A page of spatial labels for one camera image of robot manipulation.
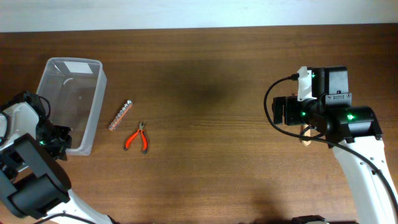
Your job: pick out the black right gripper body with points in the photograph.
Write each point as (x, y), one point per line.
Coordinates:
(295, 112)

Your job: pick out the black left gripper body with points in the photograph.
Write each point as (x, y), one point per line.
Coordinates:
(57, 135)

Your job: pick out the clear plastic container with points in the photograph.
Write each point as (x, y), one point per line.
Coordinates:
(75, 88)

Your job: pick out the orange socket bit rail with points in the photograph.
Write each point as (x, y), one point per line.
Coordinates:
(121, 114)

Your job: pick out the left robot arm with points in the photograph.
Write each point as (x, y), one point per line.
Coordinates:
(33, 183)

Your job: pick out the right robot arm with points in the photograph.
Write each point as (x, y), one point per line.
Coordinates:
(323, 107)

